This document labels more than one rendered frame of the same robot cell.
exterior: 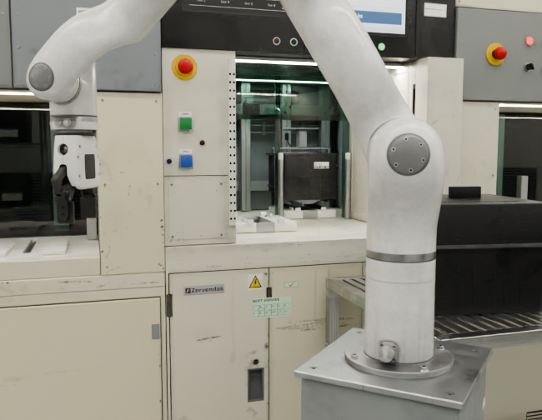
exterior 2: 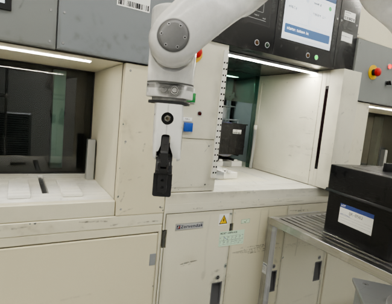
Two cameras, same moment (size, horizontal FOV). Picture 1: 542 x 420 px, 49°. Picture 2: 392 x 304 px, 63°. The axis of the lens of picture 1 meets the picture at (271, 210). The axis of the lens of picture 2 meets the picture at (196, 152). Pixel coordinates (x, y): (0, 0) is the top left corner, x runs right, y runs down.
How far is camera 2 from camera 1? 70 cm
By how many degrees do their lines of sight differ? 13
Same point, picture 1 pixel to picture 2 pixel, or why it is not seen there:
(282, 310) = (237, 239)
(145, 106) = not seen: hidden behind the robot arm
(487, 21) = (371, 50)
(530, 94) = (385, 100)
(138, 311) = (140, 244)
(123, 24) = not seen: outside the picture
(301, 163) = (225, 129)
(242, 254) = (217, 199)
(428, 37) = (341, 55)
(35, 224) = (38, 163)
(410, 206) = not seen: outside the picture
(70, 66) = (208, 28)
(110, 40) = (244, 7)
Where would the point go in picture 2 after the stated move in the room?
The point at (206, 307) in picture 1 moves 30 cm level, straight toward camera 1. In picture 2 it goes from (189, 239) to (222, 281)
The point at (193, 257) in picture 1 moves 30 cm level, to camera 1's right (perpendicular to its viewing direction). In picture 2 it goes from (185, 201) to (263, 204)
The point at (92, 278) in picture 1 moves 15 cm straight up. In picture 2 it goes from (107, 219) to (110, 172)
